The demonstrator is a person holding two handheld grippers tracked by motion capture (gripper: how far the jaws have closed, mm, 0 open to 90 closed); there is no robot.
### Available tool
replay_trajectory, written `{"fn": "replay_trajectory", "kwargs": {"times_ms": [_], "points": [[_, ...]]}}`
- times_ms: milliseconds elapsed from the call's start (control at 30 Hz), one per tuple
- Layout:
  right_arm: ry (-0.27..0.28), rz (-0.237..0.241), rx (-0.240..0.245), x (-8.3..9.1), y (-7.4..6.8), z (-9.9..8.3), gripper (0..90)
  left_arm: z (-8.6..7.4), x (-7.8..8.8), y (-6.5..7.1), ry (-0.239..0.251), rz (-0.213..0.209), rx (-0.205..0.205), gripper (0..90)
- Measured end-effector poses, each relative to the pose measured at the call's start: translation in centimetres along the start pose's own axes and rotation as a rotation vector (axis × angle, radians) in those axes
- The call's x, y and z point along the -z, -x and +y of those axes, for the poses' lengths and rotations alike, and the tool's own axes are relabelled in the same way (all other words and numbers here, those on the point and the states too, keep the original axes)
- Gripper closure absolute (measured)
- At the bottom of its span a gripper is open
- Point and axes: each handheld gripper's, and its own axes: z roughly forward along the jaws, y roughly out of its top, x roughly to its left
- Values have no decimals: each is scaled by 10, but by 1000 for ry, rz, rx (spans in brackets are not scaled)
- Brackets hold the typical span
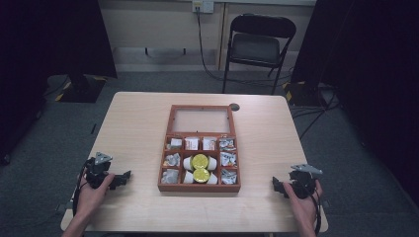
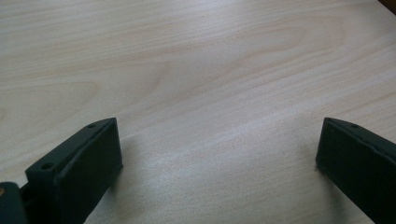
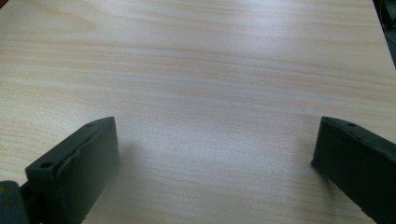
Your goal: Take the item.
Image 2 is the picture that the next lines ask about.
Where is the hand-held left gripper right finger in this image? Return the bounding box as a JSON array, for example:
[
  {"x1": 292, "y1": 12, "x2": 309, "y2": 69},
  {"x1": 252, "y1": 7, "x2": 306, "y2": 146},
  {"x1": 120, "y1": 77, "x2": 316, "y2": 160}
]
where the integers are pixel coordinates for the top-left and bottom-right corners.
[{"x1": 315, "y1": 117, "x2": 396, "y2": 224}]

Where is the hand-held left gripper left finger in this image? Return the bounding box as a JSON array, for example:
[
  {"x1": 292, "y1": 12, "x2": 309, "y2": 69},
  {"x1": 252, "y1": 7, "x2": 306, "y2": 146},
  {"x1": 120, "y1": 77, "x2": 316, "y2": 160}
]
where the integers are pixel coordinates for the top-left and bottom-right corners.
[{"x1": 20, "y1": 117, "x2": 124, "y2": 224}]

